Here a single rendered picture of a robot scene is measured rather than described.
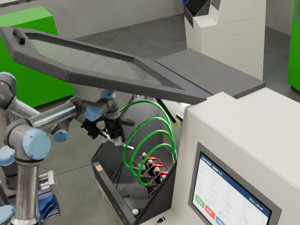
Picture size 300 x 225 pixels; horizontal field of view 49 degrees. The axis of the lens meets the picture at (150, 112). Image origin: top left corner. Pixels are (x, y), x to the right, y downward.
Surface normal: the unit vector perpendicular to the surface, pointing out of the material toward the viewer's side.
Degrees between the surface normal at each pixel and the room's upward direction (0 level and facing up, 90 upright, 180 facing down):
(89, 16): 90
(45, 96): 90
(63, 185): 0
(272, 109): 0
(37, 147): 83
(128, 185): 0
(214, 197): 76
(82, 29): 90
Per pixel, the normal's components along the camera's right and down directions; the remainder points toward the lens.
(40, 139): 0.82, 0.07
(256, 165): -0.88, 0.14
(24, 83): 0.44, 0.41
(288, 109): -0.14, -0.85
